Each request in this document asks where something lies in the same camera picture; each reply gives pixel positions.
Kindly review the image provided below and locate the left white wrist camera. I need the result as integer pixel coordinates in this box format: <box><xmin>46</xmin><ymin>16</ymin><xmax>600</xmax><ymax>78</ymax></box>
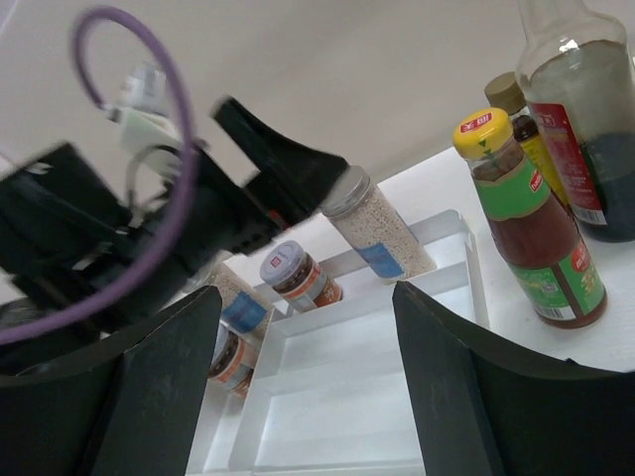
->
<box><xmin>109</xmin><ymin>62</ymin><xmax>182</xmax><ymax>156</ymax></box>

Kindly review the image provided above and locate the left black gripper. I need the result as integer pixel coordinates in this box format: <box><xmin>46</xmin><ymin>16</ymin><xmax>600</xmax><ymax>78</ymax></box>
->
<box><xmin>1</xmin><ymin>143</ymin><xmax>277</xmax><ymax>367</ymax></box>

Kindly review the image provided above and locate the white peppercorn jar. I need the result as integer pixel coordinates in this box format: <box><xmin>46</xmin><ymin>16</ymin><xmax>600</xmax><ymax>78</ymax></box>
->
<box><xmin>208</xmin><ymin>262</ymin><xmax>274</xmax><ymax>346</ymax></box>
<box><xmin>320</xmin><ymin>166</ymin><xmax>437</xmax><ymax>282</ymax></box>

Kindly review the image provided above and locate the small brown cap bottle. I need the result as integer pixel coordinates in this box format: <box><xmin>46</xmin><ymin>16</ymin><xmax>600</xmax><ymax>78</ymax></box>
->
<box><xmin>484</xmin><ymin>71</ymin><xmax>571</xmax><ymax>211</ymax></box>

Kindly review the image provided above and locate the white divided organizer tray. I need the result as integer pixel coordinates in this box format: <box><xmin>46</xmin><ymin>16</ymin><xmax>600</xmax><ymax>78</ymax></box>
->
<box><xmin>186</xmin><ymin>208</ymin><xmax>492</xmax><ymax>476</ymax></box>

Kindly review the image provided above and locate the yellow cap chili bottle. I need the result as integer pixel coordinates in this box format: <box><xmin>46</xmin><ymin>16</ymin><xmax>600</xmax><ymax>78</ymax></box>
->
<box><xmin>452</xmin><ymin>108</ymin><xmax>607</xmax><ymax>329</ymax></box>

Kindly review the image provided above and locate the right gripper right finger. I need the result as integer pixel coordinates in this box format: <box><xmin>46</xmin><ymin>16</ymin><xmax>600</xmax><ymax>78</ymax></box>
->
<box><xmin>392</xmin><ymin>282</ymin><xmax>634</xmax><ymax>475</ymax></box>

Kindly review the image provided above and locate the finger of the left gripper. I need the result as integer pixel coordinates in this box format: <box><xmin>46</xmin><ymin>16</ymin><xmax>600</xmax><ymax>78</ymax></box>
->
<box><xmin>212</xmin><ymin>96</ymin><xmax>349</xmax><ymax>228</ymax></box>

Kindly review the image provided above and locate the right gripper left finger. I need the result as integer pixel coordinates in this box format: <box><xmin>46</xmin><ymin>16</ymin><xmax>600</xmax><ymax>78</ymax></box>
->
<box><xmin>1</xmin><ymin>287</ymin><xmax>221</xmax><ymax>475</ymax></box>

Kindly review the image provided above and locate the tall dark soy bottle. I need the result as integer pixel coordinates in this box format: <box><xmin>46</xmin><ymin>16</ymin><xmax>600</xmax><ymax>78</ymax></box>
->
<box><xmin>516</xmin><ymin>0</ymin><xmax>634</xmax><ymax>242</ymax></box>

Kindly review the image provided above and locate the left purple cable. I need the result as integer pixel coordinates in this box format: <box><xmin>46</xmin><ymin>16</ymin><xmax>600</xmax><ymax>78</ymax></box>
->
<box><xmin>0</xmin><ymin>5</ymin><xmax>197</xmax><ymax>346</ymax></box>

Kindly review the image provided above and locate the orange label sauce jar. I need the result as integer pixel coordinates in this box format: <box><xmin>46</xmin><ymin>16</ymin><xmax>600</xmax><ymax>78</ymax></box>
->
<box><xmin>259</xmin><ymin>240</ymin><xmax>343</xmax><ymax>312</ymax></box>
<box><xmin>207</xmin><ymin>324</ymin><xmax>259</xmax><ymax>399</ymax></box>

